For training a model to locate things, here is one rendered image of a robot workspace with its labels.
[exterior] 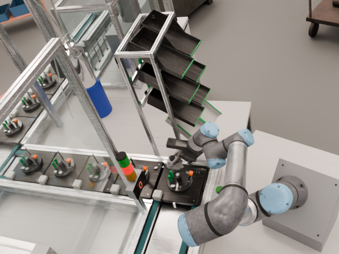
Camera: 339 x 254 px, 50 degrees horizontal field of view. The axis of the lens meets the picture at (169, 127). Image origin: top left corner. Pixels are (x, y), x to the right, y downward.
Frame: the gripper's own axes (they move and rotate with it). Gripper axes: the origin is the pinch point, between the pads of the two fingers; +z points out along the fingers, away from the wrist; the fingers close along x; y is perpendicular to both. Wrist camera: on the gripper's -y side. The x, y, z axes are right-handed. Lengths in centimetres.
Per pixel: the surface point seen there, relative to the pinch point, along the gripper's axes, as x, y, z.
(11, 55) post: 42, -105, 43
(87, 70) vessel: 57, -63, 39
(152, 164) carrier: 9.5, -2.8, 26.3
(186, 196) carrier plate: -8.4, 16.3, 10.3
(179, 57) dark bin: 32, -22, -32
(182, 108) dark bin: 28.6, -5.5, -5.6
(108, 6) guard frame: 86, -70, 8
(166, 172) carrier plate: 4.7, 4.7, 20.0
